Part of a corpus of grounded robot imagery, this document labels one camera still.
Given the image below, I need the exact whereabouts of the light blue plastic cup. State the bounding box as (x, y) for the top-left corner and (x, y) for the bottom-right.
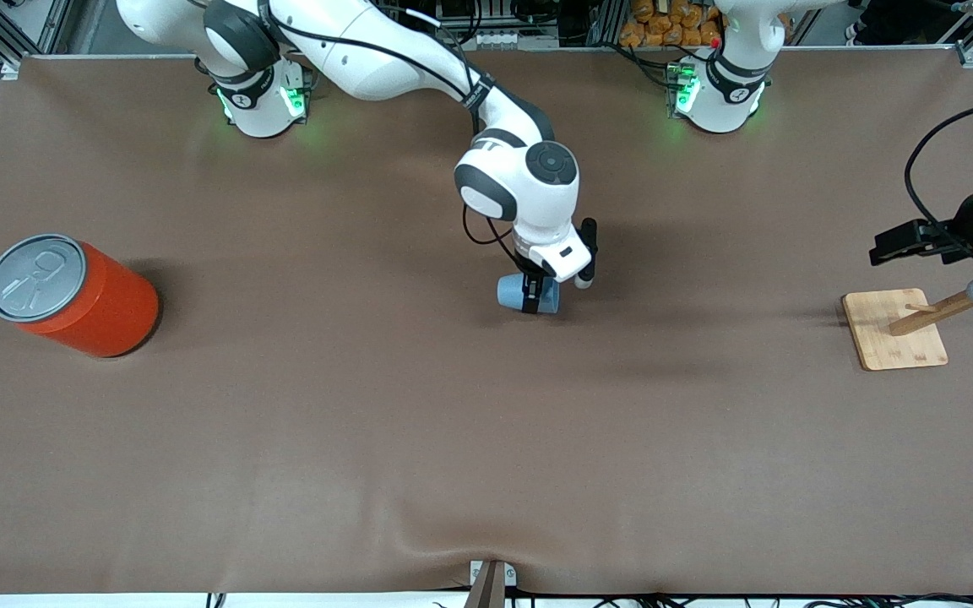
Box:
(497, 273), (562, 316)

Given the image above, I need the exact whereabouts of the wooden mug stand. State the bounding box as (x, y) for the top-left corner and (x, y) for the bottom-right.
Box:
(841, 262), (973, 372)

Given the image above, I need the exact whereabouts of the brown table cloth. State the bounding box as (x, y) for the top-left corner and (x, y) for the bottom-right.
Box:
(0, 46), (973, 596)

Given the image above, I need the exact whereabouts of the white power strip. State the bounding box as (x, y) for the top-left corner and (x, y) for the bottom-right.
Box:
(465, 30), (525, 50)

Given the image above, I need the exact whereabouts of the pile of orange objects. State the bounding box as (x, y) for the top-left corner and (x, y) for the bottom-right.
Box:
(619, 0), (722, 49)

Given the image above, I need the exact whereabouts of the metal table clamp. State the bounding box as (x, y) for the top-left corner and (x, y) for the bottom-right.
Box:
(468, 559), (518, 608)

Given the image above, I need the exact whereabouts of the orange can with silver lid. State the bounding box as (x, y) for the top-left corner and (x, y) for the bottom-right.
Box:
(0, 234), (161, 359)

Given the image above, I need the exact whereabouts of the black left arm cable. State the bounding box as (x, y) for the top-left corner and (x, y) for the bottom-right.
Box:
(905, 100), (973, 254)

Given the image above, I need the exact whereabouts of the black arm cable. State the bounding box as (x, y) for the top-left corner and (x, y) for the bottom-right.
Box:
(905, 100), (973, 254)
(258, 0), (538, 275)

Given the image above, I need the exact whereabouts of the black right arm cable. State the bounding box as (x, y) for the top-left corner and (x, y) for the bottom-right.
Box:
(258, 0), (538, 275)

